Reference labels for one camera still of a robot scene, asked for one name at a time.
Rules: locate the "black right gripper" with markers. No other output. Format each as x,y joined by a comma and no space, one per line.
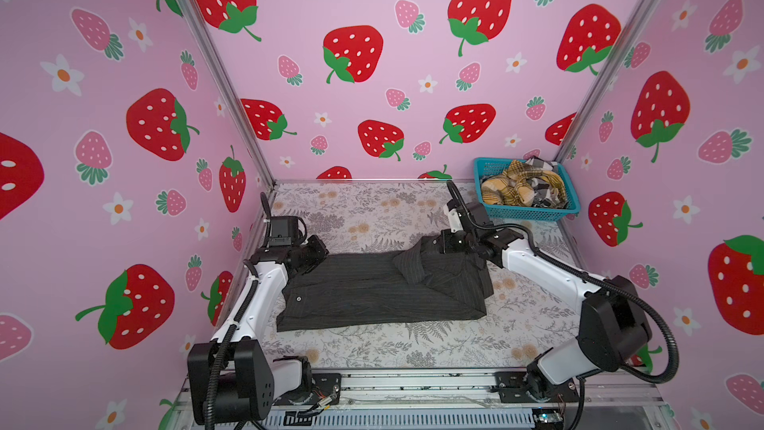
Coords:
445,240

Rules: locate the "dark grey pinstriped shirt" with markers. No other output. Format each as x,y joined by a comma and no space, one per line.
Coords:
421,284

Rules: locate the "aluminium right corner post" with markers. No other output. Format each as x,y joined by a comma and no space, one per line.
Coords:
638,20

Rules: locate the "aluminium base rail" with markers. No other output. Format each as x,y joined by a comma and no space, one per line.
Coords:
467,398

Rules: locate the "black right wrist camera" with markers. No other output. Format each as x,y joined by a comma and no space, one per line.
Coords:
471,216

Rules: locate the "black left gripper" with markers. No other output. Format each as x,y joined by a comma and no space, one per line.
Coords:
319,253

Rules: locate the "aluminium left corner post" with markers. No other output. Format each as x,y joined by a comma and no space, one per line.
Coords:
227,91

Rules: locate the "grey white shirt in basket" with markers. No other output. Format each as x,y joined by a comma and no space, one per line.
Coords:
547,185

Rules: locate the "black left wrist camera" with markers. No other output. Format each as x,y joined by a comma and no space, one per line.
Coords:
285,231

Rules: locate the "yellow plaid shirt in basket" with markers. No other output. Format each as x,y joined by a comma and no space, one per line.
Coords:
509,187

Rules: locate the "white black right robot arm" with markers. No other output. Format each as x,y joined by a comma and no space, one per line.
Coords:
612,326

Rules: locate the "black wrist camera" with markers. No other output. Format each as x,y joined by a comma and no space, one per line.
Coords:
471,216
285,231

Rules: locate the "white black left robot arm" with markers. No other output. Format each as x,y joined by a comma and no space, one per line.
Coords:
230,378

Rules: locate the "aluminium corner post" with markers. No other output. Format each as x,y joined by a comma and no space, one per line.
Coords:
638,20
227,91

